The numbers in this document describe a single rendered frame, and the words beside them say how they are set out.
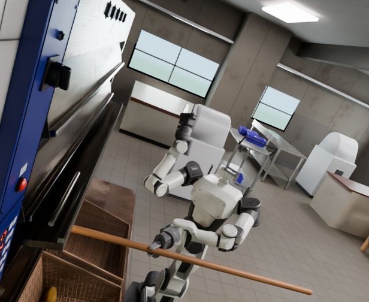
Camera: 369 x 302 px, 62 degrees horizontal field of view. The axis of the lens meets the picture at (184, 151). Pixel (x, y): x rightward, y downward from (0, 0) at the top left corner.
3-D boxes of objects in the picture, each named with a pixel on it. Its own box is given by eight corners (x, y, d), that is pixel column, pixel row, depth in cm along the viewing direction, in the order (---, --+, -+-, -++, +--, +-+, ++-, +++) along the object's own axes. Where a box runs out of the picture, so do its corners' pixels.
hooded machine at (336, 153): (332, 205, 757) (370, 147, 707) (309, 198, 737) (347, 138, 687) (314, 189, 833) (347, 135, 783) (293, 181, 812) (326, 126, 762)
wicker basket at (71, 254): (30, 281, 167) (43, 242, 159) (59, 222, 219) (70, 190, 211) (115, 301, 178) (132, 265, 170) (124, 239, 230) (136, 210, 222)
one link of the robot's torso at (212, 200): (191, 203, 214) (212, 159, 203) (233, 230, 202) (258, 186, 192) (171, 216, 188) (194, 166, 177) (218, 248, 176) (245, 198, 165)
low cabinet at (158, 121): (184, 130, 838) (194, 103, 815) (193, 159, 648) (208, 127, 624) (125, 108, 799) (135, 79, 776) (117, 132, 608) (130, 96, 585)
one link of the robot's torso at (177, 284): (157, 277, 213) (183, 225, 198) (180, 283, 217) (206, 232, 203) (157, 295, 198) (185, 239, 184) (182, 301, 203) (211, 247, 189)
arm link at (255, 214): (238, 226, 174) (247, 213, 185) (253, 232, 170) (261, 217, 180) (238, 210, 169) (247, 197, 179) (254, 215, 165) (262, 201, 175)
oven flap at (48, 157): (14, 222, 82) (3, 153, 75) (107, 94, 248) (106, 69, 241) (31, 222, 83) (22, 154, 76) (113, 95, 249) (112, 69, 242)
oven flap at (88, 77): (38, 137, 75) (28, 51, 67) (118, 64, 241) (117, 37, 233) (57, 137, 76) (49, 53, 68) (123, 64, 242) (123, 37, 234)
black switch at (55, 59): (38, 91, 53) (55, 29, 50) (50, 85, 59) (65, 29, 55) (60, 99, 54) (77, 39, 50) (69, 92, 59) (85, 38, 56)
